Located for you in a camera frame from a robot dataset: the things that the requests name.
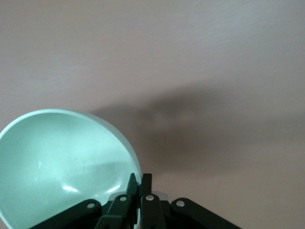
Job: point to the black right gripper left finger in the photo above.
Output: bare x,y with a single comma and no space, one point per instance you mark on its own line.
119,210

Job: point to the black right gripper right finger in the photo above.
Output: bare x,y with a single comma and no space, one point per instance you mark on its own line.
151,210

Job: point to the light green bowl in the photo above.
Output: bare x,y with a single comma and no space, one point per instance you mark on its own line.
59,155

